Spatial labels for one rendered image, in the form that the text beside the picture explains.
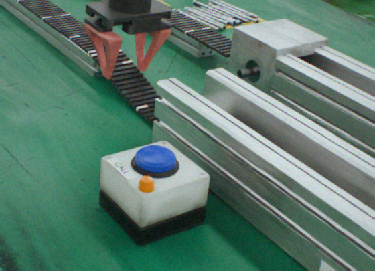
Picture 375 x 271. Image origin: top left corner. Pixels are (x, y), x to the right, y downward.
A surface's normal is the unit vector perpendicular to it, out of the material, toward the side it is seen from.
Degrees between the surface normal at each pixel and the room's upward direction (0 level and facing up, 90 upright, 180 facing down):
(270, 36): 0
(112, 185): 90
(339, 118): 90
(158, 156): 3
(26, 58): 0
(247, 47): 90
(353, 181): 90
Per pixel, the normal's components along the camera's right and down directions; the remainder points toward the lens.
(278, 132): -0.81, 0.22
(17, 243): 0.09, -0.86
